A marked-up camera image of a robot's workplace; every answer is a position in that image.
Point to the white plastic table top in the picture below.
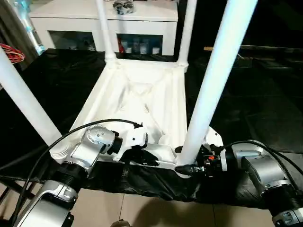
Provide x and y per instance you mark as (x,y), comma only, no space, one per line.
(142,94)

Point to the white plastic table leg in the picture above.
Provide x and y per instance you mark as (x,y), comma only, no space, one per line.
(187,28)
(23,99)
(218,71)
(106,28)

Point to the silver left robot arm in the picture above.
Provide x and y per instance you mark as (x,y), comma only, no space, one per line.
(92,139)

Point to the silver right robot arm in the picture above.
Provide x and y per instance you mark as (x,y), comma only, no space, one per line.
(267,170)

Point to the black work mat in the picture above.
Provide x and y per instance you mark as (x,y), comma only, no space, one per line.
(246,104)

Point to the small tan block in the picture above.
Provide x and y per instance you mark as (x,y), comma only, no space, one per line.
(208,48)

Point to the black flat bar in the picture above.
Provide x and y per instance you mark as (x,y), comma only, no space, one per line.
(274,48)

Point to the white glass-door cabinet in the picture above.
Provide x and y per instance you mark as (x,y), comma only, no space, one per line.
(104,23)

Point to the gray metal parts pile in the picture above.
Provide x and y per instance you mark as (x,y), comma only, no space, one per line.
(123,6)

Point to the black folding table frame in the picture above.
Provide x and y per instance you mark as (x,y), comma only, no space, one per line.
(12,198)

